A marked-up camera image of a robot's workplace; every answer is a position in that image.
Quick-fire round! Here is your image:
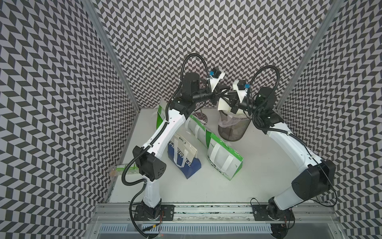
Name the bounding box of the shredded paper pieces pile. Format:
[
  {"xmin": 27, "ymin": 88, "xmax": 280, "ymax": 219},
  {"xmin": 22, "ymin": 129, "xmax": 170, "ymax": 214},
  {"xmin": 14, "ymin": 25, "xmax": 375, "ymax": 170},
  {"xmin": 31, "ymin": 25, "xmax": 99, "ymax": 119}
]
[{"xmin": 223, "ymin": 110, "xmax": 247, "ymax": 119}]

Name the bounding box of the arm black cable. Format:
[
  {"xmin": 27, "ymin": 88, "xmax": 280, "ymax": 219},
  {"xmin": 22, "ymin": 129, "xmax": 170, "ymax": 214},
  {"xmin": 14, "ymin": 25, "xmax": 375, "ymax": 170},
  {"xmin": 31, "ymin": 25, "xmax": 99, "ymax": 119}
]
[
  {"xmin": 121, "ymin": 53, "xmax": 211, "ymax": 239},
  {"xmin": 246, "ymin": 65, "xmax": 338, "ymax": 210}
]

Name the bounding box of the green white bag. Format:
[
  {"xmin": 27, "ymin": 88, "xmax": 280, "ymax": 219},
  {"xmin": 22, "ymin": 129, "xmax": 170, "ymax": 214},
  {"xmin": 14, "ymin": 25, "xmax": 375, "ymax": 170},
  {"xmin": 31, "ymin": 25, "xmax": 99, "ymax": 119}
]
[
  {"xmin": 156, "ymin": 105, "xmax": 166, "ymax": 129},
  {"xmin": 185, "ymin": 115, "xmax": 212, "ymax": 148},
  {"xmin": 208, "ymin": 133, "xmax": 244, "ymax": 180}
]

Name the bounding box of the pink top wire stand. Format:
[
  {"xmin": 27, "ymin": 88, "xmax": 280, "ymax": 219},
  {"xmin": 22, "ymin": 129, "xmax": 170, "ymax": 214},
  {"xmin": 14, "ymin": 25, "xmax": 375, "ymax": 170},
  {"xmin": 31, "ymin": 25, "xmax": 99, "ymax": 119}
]
[{"xmin": 193, "ymin": 111, "xmax": 208, "ymax": 125}]

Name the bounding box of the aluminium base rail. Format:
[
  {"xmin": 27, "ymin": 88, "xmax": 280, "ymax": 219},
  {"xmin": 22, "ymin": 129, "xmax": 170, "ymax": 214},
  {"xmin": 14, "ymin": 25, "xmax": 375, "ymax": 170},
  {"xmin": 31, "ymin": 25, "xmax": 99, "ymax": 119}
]
[{"xmin": 84, "ymin": 202, "xmax": 347, "ymax": 239}]

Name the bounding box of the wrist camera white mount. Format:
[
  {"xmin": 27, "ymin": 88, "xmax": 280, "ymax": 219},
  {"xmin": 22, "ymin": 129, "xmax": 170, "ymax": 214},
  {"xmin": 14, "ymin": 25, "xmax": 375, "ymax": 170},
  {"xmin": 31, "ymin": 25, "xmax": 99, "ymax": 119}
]
[
  {"xmin": 209, "ymin": 67, "xmax": 225, "ymax": 92},
  {"xmin": 232, "ymin": 80, "xmax": 249, "ymax": 103}
]

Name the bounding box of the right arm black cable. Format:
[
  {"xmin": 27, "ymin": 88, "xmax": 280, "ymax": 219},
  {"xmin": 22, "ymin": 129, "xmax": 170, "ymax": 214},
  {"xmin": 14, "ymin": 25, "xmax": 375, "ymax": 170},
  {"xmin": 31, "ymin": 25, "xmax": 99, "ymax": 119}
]
[{"xmin": 246, "ymin": 65, "xmax": 338, "ymax": 210}]

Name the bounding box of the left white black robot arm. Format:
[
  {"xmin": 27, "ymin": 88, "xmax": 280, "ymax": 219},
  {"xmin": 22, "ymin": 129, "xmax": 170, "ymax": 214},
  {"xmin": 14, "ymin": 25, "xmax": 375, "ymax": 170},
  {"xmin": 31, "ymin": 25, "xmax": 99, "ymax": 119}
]
[{"xmin": 133, "ymin": 70, "xmax": 230, "ymax": 219}]

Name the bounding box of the clear plastic bin liner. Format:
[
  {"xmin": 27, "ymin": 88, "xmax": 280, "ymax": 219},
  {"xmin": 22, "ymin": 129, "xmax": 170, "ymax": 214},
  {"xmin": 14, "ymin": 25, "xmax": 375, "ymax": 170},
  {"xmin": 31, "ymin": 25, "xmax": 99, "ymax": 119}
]
[{"xmin": 218, "ymin": 111, "xmax": 250, "ymax": 128}]

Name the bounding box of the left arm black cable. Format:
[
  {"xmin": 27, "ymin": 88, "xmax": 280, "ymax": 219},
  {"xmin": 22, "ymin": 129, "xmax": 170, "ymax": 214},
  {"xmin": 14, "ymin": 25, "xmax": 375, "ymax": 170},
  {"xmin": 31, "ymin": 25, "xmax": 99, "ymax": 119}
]
[{"xmin": 121, "ymin": 53, "xmax": 211, "ymax": 239}]

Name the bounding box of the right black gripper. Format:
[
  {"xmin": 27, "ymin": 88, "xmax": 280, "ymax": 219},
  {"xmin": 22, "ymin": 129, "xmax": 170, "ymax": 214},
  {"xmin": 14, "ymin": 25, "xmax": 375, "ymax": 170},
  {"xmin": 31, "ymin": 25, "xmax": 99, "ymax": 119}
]
[{"xmin": 221, "ymin": 91, "xmax": 262, "ymax": 115}]

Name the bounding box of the small green white packet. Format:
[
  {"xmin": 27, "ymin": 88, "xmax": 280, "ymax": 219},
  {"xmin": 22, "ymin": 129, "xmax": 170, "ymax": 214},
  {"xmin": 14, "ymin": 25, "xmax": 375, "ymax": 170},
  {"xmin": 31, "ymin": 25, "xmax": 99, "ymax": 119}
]
[{"xmin": 108, "ymin": 163, "xmax": 139, "ymax": 177}]

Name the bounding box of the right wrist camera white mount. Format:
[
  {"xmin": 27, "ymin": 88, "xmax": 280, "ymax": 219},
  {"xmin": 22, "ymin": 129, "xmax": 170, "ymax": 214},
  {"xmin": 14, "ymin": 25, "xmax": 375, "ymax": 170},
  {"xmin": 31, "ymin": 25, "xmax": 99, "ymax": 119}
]
[{"xmin": 232, "ymin": 80, "xmax": 249, "ymax": 103}]

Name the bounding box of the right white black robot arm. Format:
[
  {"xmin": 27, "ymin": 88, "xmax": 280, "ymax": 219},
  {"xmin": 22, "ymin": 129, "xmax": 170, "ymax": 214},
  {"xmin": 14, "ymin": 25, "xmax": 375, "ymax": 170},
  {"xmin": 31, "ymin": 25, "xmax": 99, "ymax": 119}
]
[{"xmin": 219, "ymin": 87, "xmax": 336, "ymax": 221}]

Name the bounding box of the blue white paper bag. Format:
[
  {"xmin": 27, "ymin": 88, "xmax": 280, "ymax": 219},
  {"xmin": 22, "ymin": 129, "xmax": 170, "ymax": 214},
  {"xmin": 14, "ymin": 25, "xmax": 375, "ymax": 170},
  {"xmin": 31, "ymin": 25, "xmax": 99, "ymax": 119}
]
[{"xmin": 168, "ymin": 133, "xmax": 202, "ymax": 179}]

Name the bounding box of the black mesh trash bin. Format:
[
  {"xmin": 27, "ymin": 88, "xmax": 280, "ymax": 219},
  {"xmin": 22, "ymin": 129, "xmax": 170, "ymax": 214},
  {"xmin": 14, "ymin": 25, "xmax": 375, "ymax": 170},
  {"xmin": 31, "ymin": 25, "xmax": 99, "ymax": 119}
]
[{"xmin": 218, "ymin": 121, "xmax": 251, "ymax": 141}]

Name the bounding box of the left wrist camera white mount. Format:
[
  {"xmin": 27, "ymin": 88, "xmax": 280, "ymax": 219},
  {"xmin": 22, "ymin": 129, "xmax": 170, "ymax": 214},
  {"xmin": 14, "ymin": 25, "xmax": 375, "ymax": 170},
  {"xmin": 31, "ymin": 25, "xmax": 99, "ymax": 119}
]
[{"xmin": 209, "ymin": 67, "xmax": 225, "ymax": 92}]

